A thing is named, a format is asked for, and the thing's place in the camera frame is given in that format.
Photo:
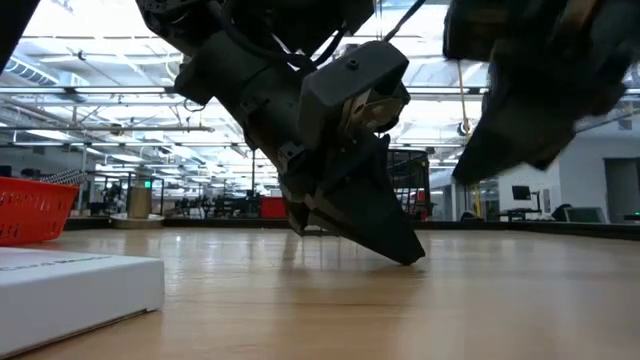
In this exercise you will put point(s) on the black table frame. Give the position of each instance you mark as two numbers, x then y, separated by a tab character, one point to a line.
550	231

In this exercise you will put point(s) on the grey laptop screen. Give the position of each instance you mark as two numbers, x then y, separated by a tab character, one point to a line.
585	215

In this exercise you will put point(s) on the red cabinet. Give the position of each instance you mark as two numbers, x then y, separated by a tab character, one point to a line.
273	207

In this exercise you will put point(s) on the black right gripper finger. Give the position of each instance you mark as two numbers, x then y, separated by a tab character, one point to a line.
515	140

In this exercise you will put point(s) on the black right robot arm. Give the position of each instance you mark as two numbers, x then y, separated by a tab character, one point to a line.
622	12

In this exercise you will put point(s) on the white Acer card reader box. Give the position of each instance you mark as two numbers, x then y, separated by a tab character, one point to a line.
75	290

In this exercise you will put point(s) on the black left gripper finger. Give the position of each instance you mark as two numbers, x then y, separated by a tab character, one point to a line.
299	217
370	215

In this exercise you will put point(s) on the red plastic basket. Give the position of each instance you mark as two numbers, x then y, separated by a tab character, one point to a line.
30	210

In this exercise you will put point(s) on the small dark desk monitor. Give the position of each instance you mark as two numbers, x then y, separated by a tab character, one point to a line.
521	192

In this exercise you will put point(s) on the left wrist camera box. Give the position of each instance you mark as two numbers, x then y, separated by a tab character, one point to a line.
350	75

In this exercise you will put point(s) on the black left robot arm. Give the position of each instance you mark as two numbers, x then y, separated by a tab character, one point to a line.
250	20

